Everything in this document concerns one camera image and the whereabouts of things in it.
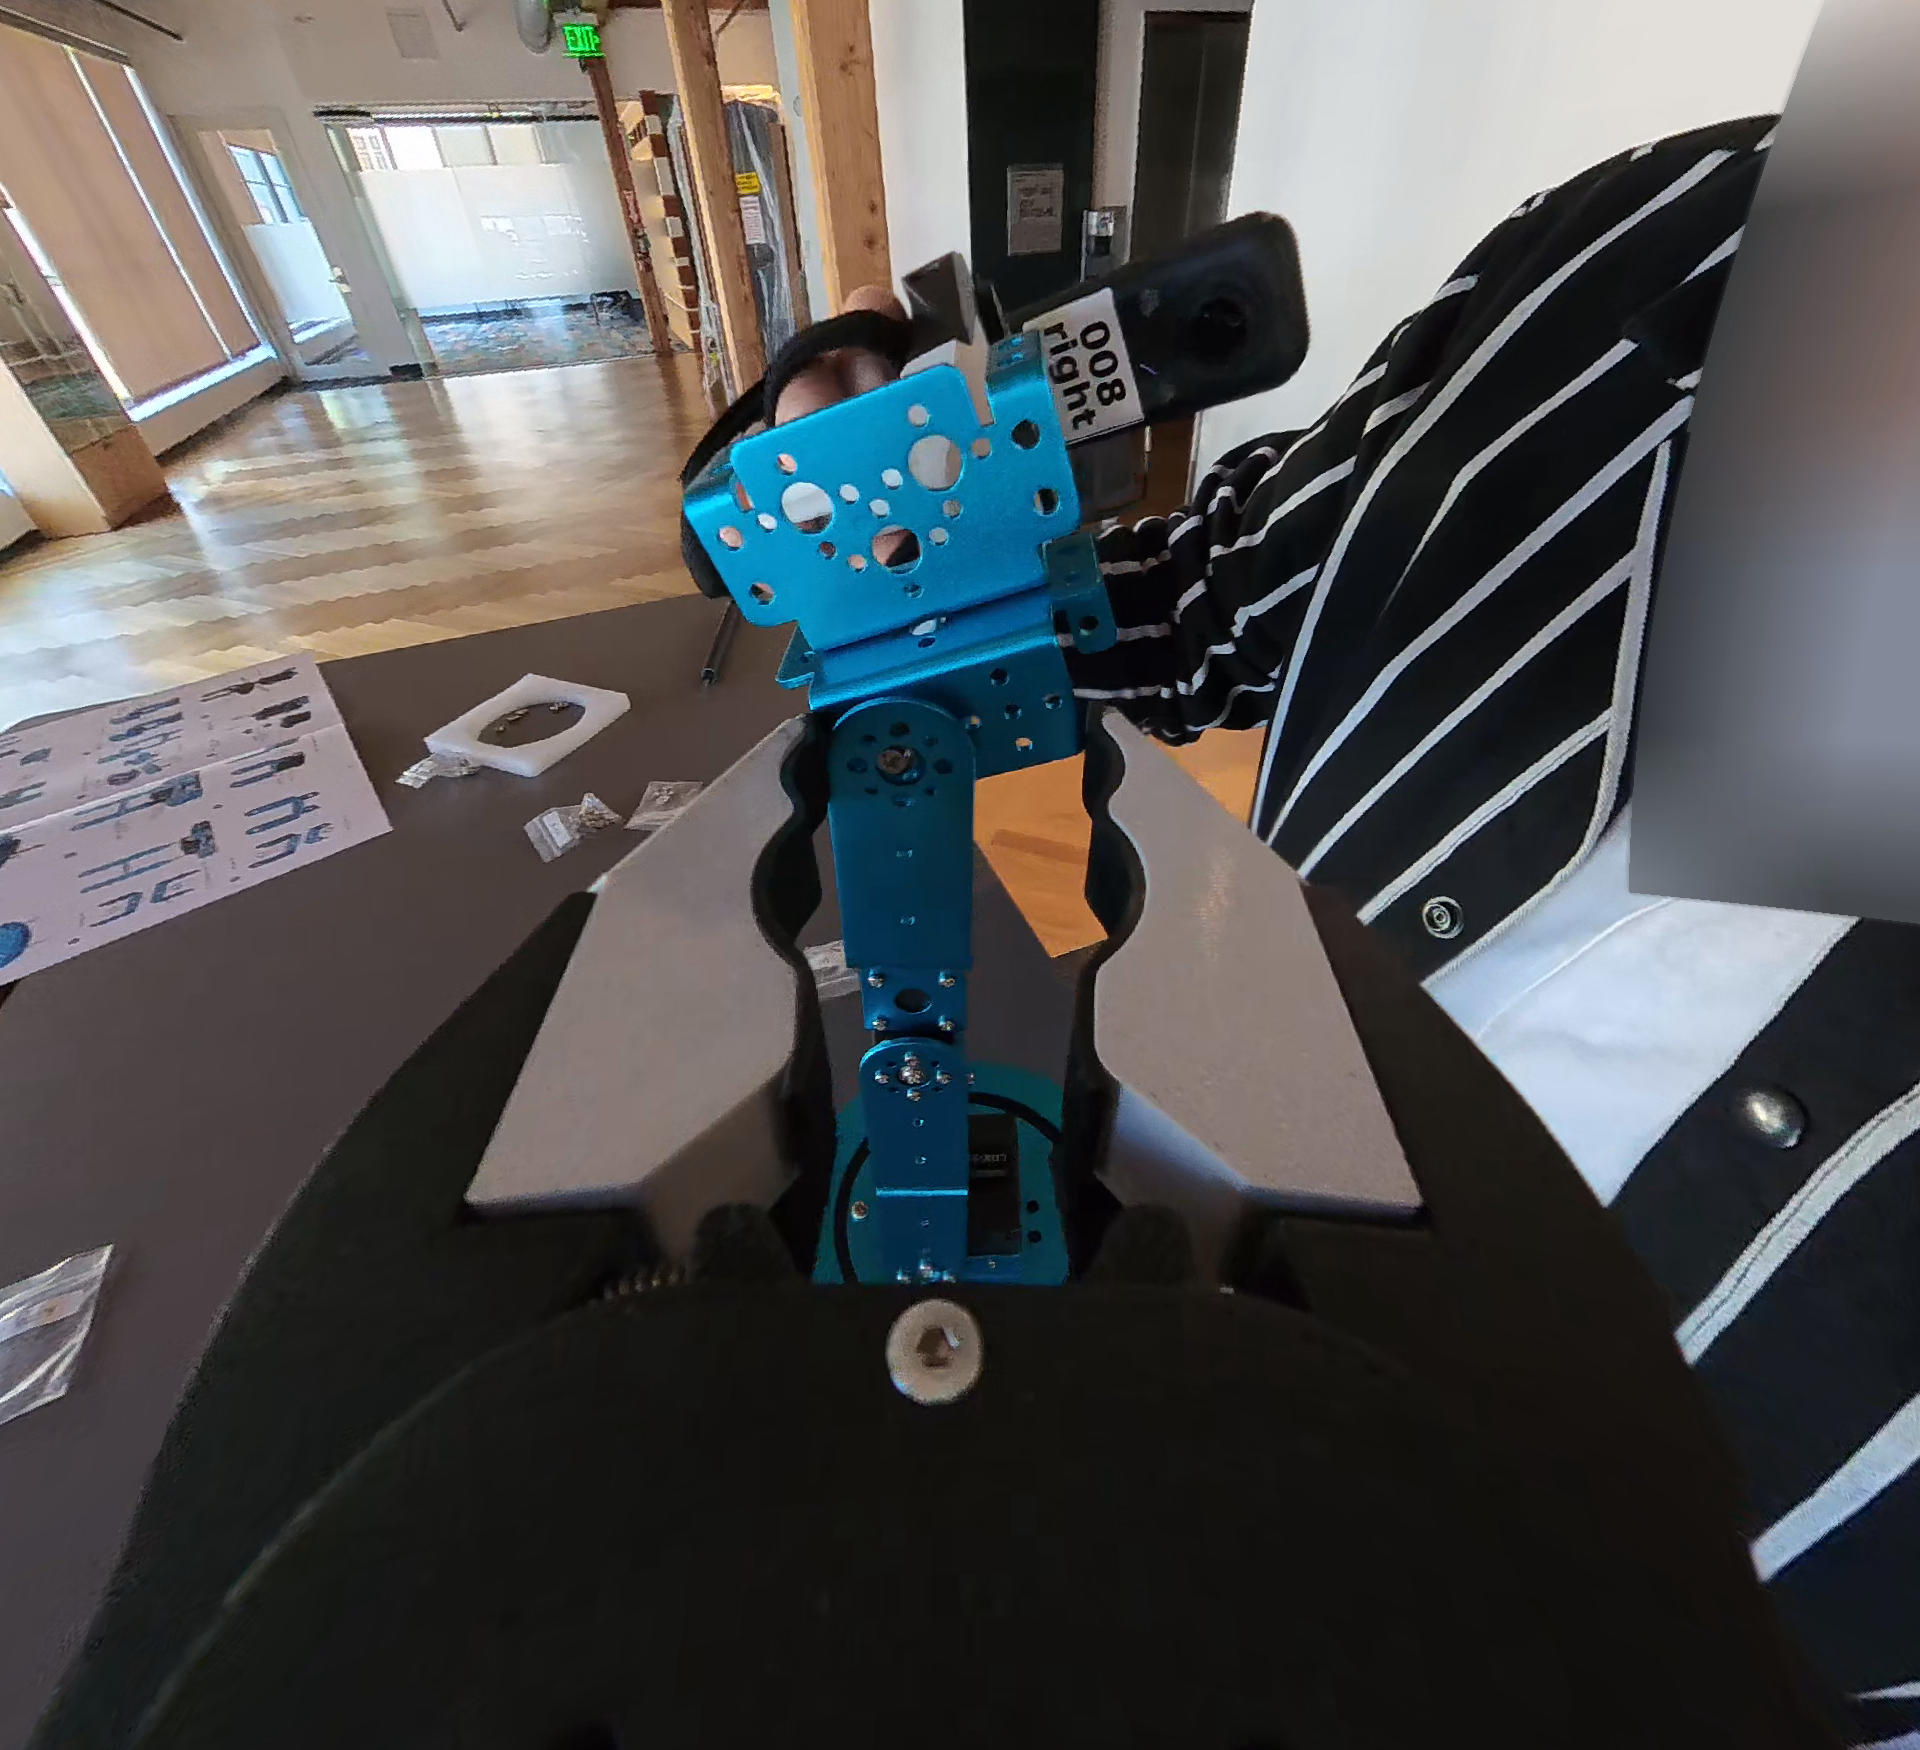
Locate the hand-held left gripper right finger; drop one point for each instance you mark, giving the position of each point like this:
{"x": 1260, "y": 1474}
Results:
{"x": 1261, "y": 1031}

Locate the person's white shirt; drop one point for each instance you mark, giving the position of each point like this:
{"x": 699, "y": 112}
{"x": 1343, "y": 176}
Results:
{"x": 1576, "y": 1031}

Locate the green exit light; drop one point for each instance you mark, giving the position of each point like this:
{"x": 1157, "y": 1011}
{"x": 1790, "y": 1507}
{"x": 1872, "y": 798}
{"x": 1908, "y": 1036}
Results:
{"x": 582, "y": 36}

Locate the large glass window wall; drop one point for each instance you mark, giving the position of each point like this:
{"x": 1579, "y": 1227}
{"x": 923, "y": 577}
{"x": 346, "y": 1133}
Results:
{"x": 151, "y": 250}

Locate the blue metal toy robot arm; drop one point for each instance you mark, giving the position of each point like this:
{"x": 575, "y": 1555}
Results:
{"x": 900, "y": 534}

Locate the dark desk with wooden edge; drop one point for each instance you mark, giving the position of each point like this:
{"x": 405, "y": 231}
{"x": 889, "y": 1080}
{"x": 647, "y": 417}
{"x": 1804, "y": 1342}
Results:
{"x": 225, "y": 1105}

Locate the person's right forearm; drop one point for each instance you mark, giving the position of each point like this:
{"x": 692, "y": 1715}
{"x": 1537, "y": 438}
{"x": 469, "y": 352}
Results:
{"x": 1201, "y": 580}

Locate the framed wall notice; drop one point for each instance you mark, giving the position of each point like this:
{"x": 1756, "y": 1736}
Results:
{"x": 1036, "y": 211}

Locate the white foam frame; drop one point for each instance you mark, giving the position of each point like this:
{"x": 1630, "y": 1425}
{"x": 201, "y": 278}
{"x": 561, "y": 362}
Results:
{"x": 465, "y": 739}

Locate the scattered clear plastic parts bags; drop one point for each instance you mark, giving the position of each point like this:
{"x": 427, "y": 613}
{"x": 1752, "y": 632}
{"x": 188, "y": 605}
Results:
{"x": 569, "y": 826}

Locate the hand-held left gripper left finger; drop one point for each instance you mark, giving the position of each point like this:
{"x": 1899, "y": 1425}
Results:
{"x": 647, "y": 1031}

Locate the printed instruction sheet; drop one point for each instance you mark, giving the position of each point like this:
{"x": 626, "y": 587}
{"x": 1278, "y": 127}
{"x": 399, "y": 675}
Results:
{"x": 180, "y": 805}

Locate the black screwdriver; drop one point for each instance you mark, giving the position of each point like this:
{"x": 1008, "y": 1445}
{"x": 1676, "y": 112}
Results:
{"x": 722, "y": 652}

